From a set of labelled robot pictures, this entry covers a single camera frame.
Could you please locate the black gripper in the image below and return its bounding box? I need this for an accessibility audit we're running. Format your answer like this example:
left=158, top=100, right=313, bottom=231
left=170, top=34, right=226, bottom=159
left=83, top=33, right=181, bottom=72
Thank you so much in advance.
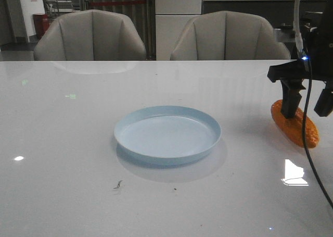
left=267, top=0, right=333, bottom=119

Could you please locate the orange toy corn cob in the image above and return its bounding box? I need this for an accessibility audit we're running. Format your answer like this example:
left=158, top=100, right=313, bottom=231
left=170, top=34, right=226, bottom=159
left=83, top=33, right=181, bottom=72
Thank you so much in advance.
left=271, top=99, right=320, bottom=148

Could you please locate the light blue round plate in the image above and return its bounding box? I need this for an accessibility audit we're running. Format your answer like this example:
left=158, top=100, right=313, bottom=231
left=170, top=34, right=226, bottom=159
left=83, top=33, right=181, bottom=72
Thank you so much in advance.
left=114, top=106, right=222, bottom=166

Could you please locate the dark kitchen counter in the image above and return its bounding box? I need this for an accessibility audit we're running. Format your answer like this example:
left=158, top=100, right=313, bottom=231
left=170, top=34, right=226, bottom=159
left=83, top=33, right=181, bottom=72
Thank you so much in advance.
left=201, top=0, right=327, bottom=28

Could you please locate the right grey upholstered chair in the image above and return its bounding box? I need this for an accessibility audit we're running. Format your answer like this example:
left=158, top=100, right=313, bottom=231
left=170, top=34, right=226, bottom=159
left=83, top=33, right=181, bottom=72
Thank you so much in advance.
left=170, top=11, right=290, bottom=60

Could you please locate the grey upholstered chair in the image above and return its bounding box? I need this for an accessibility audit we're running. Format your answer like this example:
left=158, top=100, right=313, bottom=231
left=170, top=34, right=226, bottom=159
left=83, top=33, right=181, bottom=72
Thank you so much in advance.
left=170, top=11, right=290, bottom=60
left=33, top=9, right=146, bottom=61

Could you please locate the white refrigerator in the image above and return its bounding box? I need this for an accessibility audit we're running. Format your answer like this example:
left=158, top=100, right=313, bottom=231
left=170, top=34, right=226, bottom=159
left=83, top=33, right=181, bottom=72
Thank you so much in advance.
left=155, top=0, right=201, bottom=60

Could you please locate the left grey upholstered chair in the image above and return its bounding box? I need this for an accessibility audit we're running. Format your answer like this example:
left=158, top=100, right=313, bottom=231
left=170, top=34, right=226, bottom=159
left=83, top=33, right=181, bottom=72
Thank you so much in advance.
left=33, top=9, right=146, bottom=61

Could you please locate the red barrier belt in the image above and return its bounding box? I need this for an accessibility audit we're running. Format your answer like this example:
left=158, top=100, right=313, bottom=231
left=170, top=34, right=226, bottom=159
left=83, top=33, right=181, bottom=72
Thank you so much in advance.
left=87, top=0, right=150, bottom=7

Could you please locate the metal shelving rack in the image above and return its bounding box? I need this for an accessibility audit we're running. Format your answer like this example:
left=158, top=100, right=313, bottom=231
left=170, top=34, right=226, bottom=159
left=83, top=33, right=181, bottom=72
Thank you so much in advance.
left=43, top=0, right=80, bottom=18

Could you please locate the red trash bin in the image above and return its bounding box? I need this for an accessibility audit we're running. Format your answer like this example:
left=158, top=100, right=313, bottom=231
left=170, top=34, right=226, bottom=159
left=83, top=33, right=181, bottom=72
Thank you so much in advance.
left=33, top=14, right=49, bottom=39

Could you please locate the white cable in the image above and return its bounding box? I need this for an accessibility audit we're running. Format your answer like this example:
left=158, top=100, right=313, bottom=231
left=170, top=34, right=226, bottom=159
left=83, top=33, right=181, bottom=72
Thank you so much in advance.
left=293, top=0, right=305, bottom=52

